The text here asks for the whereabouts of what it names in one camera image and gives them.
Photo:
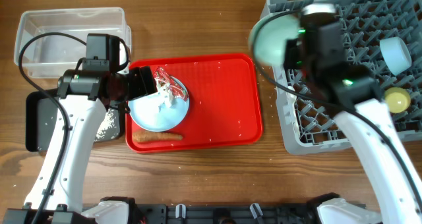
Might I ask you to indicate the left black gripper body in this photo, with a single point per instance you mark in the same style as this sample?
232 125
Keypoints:
134 84

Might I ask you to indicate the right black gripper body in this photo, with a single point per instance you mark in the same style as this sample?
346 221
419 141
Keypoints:
290 62

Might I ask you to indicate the red strawberry cake wrapper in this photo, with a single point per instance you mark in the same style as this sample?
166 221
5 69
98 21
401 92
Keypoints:
176 88

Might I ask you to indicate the green bowl with rice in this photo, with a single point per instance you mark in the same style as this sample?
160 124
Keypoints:
268 37

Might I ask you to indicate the light blue bowl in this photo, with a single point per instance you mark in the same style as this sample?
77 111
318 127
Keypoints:
395 54

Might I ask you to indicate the yellow cup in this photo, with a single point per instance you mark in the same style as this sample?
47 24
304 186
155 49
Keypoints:
397 99

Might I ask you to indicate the small white tissue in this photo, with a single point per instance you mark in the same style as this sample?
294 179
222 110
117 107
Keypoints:
166 96

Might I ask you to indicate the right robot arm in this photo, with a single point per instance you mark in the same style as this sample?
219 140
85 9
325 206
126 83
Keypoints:
358 110

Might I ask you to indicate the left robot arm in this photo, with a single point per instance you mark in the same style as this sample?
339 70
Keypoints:
82 99

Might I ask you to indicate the grey dishwasher rack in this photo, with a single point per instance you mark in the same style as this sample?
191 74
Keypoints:
306 126

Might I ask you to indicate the light blue plate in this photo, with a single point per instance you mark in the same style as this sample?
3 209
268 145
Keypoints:
151 113

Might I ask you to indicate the carrot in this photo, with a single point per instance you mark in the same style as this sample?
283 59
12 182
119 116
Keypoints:
142 136

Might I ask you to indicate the red serving tray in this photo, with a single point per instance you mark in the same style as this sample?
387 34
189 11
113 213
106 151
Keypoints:
224 105

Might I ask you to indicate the clear plastic bin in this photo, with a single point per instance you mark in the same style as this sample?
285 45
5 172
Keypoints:
51 56

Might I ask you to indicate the black tray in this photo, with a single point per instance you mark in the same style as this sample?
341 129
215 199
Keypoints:
41 116

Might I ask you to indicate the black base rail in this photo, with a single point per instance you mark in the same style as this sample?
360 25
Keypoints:
253 213

